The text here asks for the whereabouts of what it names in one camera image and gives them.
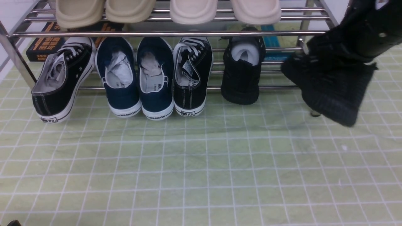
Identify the silver metal shoe rack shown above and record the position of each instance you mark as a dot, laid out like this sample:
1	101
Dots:
314	10

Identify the black knit sneaker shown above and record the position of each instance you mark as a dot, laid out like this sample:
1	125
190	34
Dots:
331	86
242	59

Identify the black canvas sneaker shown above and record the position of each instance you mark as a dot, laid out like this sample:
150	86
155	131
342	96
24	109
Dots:
193	58
54	92

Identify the cream slipper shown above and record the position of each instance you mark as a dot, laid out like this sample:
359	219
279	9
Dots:
257	12
193	11

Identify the black canvas sneaker left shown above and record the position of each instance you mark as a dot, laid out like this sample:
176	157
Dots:
54	92

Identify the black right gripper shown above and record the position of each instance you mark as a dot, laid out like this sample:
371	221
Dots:
351	43

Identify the khaki slipper far left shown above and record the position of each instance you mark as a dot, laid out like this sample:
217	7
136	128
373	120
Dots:
78	13

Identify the cream slipper far right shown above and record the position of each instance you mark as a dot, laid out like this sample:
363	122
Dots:
257	12

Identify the black canvas sneaker right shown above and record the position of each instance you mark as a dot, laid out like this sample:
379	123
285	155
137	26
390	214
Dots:
193	58

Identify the khaki slipper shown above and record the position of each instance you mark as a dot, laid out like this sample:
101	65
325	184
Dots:
128	11
78	13

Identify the navy slip-on shoe right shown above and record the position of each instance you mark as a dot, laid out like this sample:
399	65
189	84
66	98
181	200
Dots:
155	73

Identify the black orange book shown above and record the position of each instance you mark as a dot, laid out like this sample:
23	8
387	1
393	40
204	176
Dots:
42	47

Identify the navy slip-on shoe left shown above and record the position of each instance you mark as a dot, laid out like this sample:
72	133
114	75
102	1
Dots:
115	64

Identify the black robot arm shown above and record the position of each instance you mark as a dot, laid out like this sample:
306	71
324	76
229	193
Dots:
388	25

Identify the navy slip-on shoe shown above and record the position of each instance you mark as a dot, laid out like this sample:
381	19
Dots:
115	64
155	73

